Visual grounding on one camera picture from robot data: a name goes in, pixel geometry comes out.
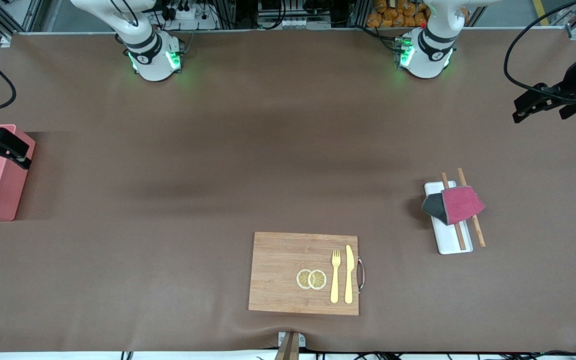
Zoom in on white chopstick rest tray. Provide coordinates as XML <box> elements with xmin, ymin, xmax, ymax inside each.
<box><xmin>423</xmin><ymin>181</ymin><xmax>474</xmax><ymax>255</ymax></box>

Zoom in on grey metal table bracket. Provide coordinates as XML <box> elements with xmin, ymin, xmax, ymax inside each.
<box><xmin>277</xmin><ymin>331</ymin><xmax>307</xmax><ymax>349</ymax></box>

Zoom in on brown wooden chopstick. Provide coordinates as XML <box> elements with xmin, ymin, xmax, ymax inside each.
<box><xmin>457</xmin><ymin>167</ymin><xmax>487</xmax><ymax>248</ymax></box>
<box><xmin>441</xmin><ymin>172</ymin><xmax>468</xmax><ymax>251</ymax></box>

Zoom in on white power strip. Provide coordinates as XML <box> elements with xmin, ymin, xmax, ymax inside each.
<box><xmin>160</xmin><ymin>0</ymin><xmax>219</xmax><ymax>31</ymax></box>

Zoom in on yellow knife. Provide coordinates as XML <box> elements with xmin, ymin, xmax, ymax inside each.
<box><xmin>344</xmin><ymin>244</ymin><xmax>355</xmax><ymax>305</ymax></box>

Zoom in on white terminal block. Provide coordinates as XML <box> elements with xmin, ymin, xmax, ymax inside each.
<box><xmin>258</xmin><ymin>16</ymin><xmax>332</xmax><ymax>30</ymax></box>

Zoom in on brown bar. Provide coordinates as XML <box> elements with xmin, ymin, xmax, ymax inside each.
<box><xmin>273</xmin><ymin>332</ymin><xmax>301</xmax><ymax>360</ymax></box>

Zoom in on yellow fork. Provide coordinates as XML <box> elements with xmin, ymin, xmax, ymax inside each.
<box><xmin>330</xmin><ymin>248</ymin><xmax>342</xmax><ymax>304</ymax></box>

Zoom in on magenta and grey cloth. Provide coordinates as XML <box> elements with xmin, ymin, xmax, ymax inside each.
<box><xmin>421</xmin><ymin>185</ymin><xmax>486</xmax><ymax>226</ymax></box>

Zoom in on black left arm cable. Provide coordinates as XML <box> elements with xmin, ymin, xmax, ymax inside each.
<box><xmin>504</xmin><ymin>0</ymin><xmax>576</xmax><ymax>106</ymax></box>

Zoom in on orange packaged goods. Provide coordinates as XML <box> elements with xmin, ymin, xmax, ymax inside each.
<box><xmin>367</xmin><ymin>0</ymin><xmax>469</xmax><ymax>28</ymax></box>

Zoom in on wooden cutting board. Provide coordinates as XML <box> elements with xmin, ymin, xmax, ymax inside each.
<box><xmin>248</xmin><ymin>231</ymin><xmax>360</xmax><ymax>317</ymax></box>

